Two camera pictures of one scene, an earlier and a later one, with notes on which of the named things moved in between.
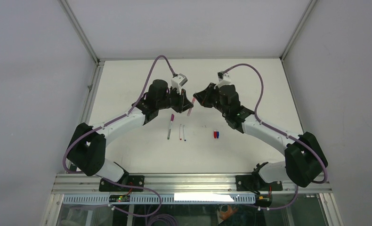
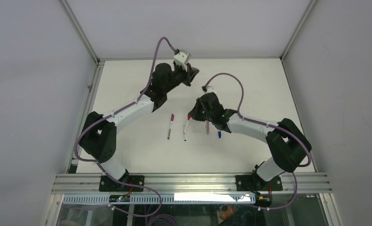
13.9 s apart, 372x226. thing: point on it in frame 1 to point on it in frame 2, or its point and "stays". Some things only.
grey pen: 172,117 stays
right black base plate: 255,183 stays
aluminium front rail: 180,184 stays
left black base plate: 133,181 stays
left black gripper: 183,102 to 189,75
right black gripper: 203,97 to 194,113
